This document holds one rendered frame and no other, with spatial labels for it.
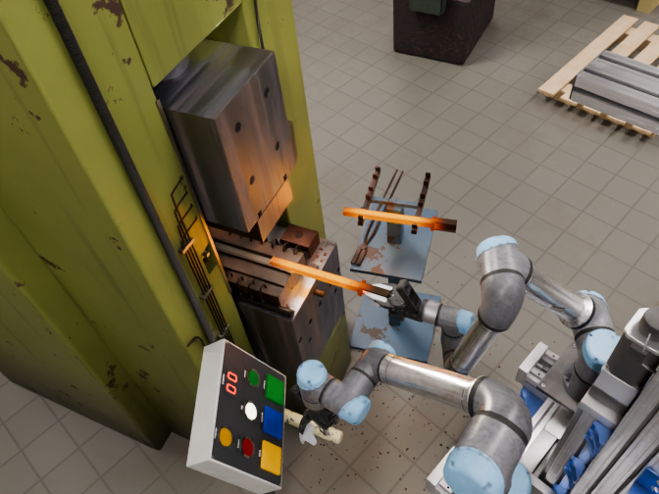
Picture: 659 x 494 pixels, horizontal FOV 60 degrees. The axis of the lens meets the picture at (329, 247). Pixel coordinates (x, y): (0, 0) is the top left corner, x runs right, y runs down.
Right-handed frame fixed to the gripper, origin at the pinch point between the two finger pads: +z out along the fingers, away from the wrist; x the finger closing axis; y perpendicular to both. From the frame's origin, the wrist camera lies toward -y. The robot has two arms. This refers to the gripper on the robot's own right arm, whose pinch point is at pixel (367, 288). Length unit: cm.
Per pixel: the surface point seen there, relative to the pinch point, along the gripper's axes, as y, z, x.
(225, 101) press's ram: -76, 28, -10
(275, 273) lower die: 1.2, 33.1, -4.4
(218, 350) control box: -19, 25, -46
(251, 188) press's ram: -48, 27, -11
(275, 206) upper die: -32.9, 27.3, -2.5
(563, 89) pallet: 93, -34, 264
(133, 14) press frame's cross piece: -99, 41, -16
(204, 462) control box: -19, 12, -74
